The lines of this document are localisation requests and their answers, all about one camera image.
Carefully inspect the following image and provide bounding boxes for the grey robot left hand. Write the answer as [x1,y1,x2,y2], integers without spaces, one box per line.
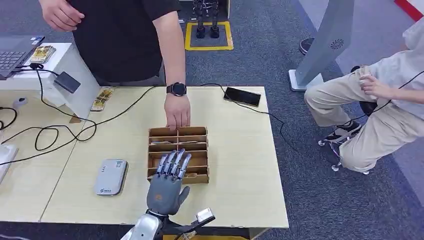
[146,148,193,218]

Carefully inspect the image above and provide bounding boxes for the standing person's right hand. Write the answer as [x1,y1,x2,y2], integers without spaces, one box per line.
[38,0,86,33]

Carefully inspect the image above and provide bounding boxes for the seated person's hand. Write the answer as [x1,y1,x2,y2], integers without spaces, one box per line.
[359,73,396,101]

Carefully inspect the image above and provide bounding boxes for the standing person's left hand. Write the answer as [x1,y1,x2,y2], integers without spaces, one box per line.
[163,93,192,131]

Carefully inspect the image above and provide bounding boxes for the stack of gold cards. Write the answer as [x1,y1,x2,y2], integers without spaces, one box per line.
[90,87,116,113]

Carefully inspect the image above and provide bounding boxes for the black wrist watch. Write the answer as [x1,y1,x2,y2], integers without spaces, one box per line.
[165,81,188,98]

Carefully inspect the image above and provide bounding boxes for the black wheeled stool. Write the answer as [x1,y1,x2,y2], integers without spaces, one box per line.
[317,65,379,176]

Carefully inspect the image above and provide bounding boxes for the seated person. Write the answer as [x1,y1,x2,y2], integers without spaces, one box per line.
[303,18,424,174]

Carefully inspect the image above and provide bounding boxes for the gold card pack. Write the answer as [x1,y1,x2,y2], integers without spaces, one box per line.
[29,44,57,64]

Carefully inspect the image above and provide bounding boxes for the wooden divided card box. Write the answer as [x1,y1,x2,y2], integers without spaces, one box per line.
[147,126,211,185]

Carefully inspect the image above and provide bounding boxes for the white riser stand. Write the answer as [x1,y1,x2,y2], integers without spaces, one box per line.
[0,42,101,119]

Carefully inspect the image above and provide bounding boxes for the white flat device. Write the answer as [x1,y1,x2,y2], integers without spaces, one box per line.
[94,158,129,197]

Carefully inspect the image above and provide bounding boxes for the grey laptop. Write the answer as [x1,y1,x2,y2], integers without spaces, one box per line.
[0,35,46,82]

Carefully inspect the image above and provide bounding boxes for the standing person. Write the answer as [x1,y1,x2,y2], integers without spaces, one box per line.
[38,0,192,131]

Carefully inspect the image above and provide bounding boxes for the grey kiosk stand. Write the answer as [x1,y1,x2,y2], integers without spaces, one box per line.
[287,0,356,93]

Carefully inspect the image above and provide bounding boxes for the black smartphone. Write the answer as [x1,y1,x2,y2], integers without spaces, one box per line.
[223,86,263,108]

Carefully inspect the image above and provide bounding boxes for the black adapter box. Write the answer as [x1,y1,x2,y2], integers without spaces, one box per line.
[53,71,82,95]

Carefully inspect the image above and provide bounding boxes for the black shoe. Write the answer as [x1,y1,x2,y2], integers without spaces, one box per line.
[298,37,316,56]

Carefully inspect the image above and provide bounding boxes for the black robot legs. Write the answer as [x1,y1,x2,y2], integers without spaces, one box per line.
[192,0,222,40]

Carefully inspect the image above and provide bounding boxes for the white flat tray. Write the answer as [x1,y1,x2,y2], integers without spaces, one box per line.
[0,143,19,185]

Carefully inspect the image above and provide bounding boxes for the thin black headset cable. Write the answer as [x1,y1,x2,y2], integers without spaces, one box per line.
[331,69,424,142]

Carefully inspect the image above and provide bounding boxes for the long black cable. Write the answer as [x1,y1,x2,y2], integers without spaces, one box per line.
[0,86,157,167]

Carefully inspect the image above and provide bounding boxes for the black phone cable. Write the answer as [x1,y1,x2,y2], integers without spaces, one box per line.
[199,82,299,153]

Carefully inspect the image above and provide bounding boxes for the looped black cable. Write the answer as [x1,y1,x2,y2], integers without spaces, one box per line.
[14,62,98,152]

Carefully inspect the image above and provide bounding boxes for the short black cable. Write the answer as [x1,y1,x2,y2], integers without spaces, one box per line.
[0,106,18,131]

